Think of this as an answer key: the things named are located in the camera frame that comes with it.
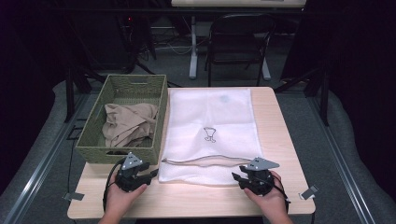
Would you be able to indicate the white mesh laundry bag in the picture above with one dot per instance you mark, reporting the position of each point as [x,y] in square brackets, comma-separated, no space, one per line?
[208,109]

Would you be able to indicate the grey tape piece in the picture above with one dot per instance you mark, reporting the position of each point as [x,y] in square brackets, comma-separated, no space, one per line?
[308,193]
[73,196]

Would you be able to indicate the black metal stand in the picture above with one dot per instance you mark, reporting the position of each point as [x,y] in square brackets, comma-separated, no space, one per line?
[70,93]
[325,99]

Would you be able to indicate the green woven basket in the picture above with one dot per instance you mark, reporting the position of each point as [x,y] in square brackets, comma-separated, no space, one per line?
[93,149]

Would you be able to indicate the beige garment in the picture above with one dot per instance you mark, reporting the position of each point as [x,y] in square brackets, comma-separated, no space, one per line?
[127,124]

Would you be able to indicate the metal floor rail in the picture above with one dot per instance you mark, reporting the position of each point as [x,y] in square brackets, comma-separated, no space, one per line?
[342,161]
[43,161]

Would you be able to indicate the black tripod stand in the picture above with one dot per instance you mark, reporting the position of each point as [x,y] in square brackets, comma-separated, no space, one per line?
[137,59]

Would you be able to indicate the white desk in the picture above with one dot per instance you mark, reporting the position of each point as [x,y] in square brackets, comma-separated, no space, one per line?
[236,3]

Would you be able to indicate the black folding chair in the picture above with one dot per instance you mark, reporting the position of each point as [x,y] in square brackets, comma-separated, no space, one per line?
[236,60]

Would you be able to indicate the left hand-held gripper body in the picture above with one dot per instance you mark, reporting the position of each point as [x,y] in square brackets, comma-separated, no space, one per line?
[130,180]

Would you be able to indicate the person's left hand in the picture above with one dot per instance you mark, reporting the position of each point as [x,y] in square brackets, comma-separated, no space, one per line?
[120,199]

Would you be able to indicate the person's right hand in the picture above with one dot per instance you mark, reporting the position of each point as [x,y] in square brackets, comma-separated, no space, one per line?
[269,203]

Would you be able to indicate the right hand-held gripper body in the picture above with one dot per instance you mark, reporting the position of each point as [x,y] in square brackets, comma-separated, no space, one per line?
[258,182]

